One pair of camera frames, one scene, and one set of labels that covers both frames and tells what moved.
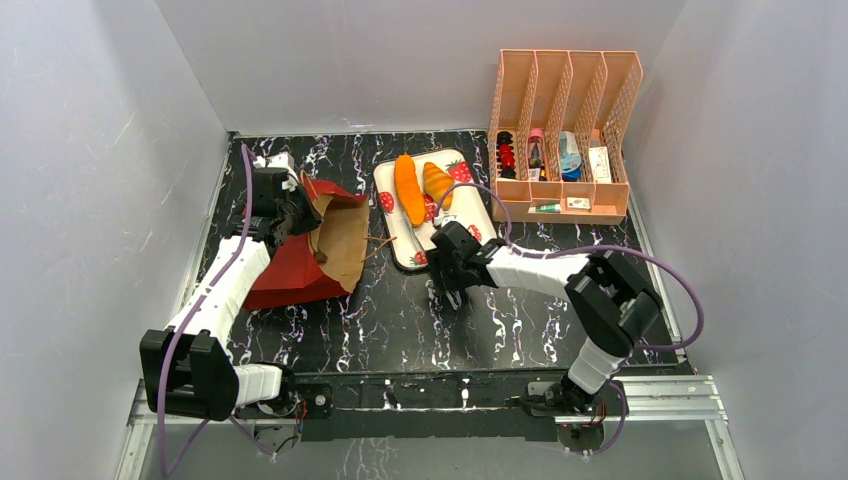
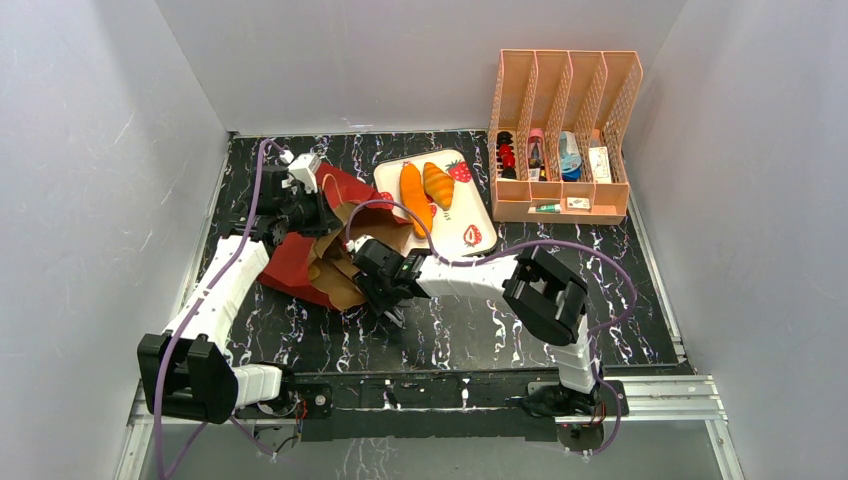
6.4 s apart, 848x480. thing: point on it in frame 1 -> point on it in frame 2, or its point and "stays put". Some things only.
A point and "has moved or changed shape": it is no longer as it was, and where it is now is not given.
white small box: [600, 165] stays put
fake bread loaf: [435, 183] stays put
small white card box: [579, 203] stays put
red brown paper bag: [325, 262] has moved or changed shape
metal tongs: [456, 304] -> [398, 318]
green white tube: [554, 208] stays put
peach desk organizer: [559, 134] stays put
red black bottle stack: [504, 139] stays put
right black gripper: [448, 266] -> [382, 291]
